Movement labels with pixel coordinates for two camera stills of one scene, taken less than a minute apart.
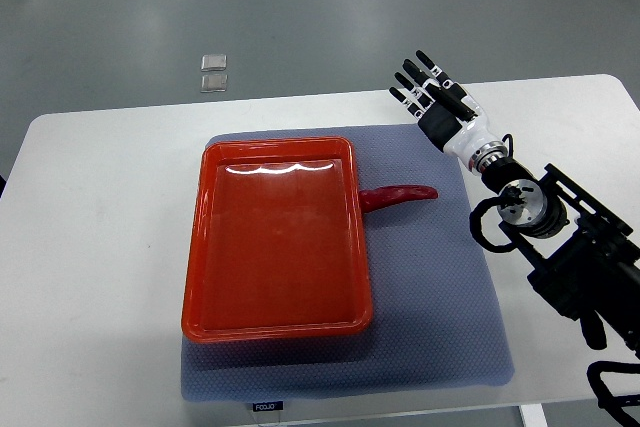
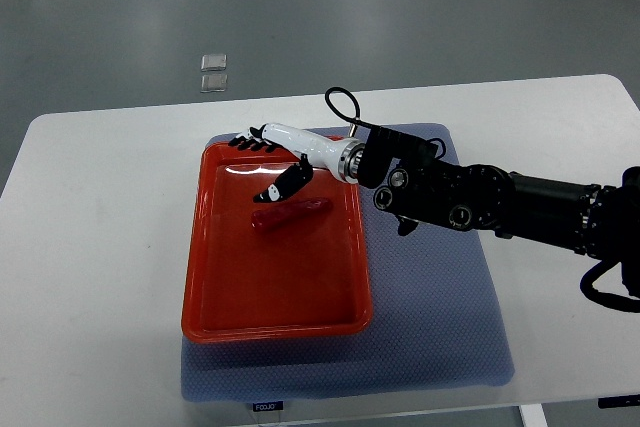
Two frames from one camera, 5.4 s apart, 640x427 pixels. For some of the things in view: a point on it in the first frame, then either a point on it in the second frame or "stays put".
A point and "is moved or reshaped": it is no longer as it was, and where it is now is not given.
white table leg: x=534 y=415 stays put
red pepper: x=375 y=198 is moved or reshaped
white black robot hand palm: x=454 y=134 -> x=339 y=156
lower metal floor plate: x=214 y=83 stays put
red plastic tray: x=276 y=246 stays put
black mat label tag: x=267 y=406 stays put
